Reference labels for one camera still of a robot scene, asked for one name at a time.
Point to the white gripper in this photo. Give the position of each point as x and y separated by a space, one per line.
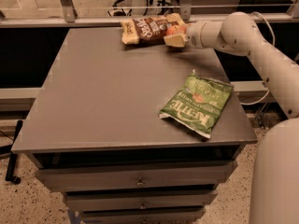
193 34

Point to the red apple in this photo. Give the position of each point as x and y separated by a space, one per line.
176 30

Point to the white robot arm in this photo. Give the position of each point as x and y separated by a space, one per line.
274 195

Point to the brown chip bag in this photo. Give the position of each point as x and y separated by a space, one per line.
148 30

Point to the green Kettle chip bag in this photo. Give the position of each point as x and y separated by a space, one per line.
198 104

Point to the metal railing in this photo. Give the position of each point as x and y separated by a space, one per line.
47 13

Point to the grey drawer cabinet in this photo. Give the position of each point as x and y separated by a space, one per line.
94 129

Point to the top drawer knob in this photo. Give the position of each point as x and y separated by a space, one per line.
140 182

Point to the drawer knob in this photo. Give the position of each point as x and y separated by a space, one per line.
142 206
140 182

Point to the black stand leg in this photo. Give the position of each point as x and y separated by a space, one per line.
10 177

